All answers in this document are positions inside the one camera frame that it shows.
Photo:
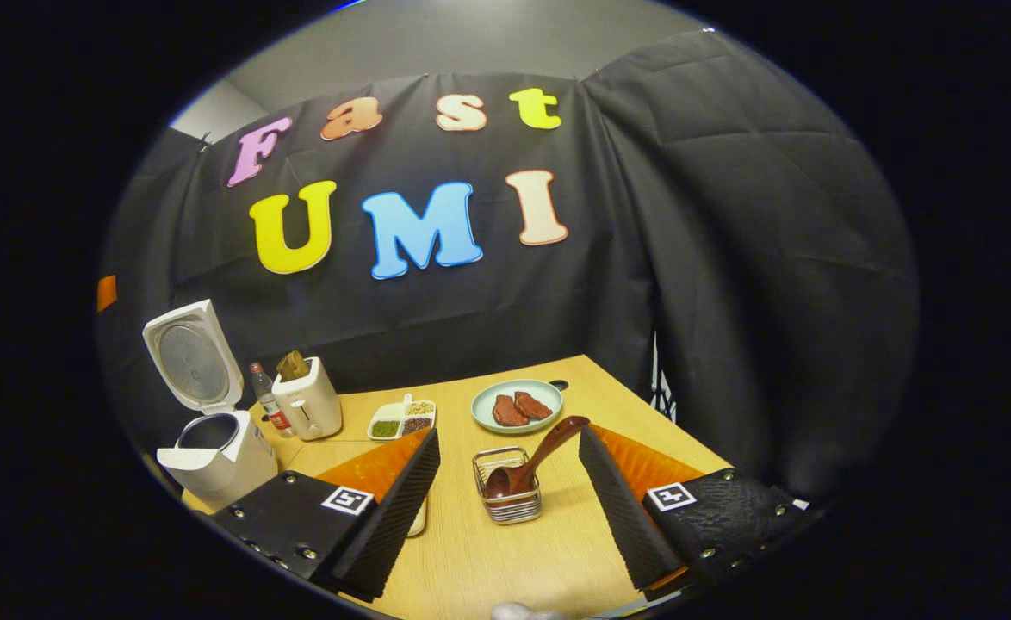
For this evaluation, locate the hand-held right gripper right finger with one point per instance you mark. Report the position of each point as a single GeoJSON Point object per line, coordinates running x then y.
{"type": "Point", "coordinates": [622, 517]}

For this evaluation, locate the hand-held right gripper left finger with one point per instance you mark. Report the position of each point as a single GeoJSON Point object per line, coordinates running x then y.
{"type": "Point", "coordinates": [393, 517]}

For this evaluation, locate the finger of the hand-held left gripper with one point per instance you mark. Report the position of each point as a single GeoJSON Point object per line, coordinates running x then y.
{"type": "Point", "coordinates": [107, 293]}

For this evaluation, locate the cream tray of rice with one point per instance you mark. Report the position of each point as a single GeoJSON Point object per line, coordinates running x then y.
{"type": "Point", "coordinates": [418, 521]}

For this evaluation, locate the brown wooden spoon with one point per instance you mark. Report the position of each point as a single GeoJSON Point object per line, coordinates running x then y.
{"type": "Point", "coordinates": [548, 448]}

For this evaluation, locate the white rice cooker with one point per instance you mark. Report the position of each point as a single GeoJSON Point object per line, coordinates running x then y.
{"type": "Point", "coordinates": [230, 456]}

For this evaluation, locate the white divided grain dish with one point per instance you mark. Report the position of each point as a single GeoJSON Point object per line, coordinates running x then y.
{"type": "Point", "coordinates": [402, 420]}

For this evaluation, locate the white toaster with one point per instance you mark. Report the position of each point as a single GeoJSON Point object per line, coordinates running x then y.
{"type": "Point", "coordinates": [312, 405]}

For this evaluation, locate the brown meat slice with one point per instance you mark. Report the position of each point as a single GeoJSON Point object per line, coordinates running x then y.
{"type": "Point", "coordinates": [533, 405]}
{"type": "Point", "coordinates": [508, 412]}

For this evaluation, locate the pale green plate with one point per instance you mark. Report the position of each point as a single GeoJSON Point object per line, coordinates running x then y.
{"type": "Point", "coordinates": [484, 403]}

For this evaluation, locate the clear plastic water bottle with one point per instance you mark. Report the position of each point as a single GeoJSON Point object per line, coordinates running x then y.
{"type": "Point", "coordinates": [271, 405]}

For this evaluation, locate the brown toast slices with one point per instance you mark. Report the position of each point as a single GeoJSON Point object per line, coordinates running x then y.
{"type": "Point", "coordinates": [293, 366]}

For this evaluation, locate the black backdrop cloth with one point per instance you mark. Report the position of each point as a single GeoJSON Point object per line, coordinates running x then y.
{"type": "Point", "coordinates": [729, 258]}

